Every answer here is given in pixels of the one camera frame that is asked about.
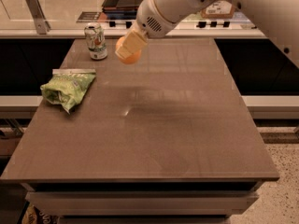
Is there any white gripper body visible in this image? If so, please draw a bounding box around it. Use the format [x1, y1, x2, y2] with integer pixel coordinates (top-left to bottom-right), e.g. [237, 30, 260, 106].
[136, 0, 178, 38]

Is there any dark tray stack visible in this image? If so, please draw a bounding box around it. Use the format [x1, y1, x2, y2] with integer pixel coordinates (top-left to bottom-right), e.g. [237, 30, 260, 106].
[101, 0, 157, 15]

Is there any left metal bracket post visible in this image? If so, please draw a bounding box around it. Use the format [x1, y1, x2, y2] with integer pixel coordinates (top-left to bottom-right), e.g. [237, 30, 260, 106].
[25, 0, 50, 35]

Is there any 7up soda can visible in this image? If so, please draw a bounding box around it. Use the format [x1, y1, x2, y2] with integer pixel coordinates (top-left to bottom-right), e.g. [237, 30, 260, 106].
[84, 22, 107, 61]

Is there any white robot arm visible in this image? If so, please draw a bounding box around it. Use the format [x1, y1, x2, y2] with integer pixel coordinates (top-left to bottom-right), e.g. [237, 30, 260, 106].
[116, 0, 299, 66]

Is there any cardboard box with label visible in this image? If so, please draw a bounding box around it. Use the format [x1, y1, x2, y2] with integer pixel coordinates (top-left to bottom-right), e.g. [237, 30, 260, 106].
[201, 0, 235, 19]

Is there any orange fruit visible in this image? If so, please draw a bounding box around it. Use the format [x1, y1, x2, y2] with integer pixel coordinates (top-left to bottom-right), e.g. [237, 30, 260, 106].
[115, 36, 141, 64]

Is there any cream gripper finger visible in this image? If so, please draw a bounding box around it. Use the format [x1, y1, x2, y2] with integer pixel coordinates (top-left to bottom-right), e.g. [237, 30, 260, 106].
[115, 29, 148, 59]

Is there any green chip bag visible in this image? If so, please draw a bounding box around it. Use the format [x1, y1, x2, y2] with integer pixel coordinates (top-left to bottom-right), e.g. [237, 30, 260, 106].
[40, 69, 96, 113]

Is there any snack bag under table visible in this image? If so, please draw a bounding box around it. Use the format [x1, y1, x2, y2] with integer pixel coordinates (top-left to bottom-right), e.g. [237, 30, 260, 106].
[21, 204, 57, 224]

